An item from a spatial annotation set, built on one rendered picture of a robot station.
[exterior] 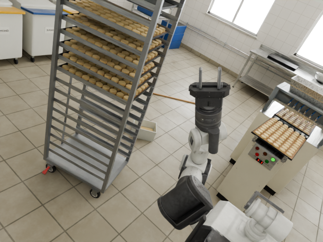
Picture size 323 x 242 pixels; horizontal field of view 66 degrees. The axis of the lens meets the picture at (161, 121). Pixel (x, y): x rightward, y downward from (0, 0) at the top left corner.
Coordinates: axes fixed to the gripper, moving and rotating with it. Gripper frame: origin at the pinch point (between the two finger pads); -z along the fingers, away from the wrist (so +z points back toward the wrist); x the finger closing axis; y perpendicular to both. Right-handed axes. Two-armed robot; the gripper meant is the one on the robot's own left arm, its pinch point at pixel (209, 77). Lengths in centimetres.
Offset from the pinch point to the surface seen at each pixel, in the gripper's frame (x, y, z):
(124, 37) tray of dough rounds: -53, -87, 19
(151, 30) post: -31, -69, 9
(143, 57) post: -37, -67, 24
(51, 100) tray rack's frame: -115, -74, 61
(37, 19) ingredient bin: -225, -251, 53
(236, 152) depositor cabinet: 43, -164, 203
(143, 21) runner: -36, -74, 6
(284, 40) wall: 170, -494, 189
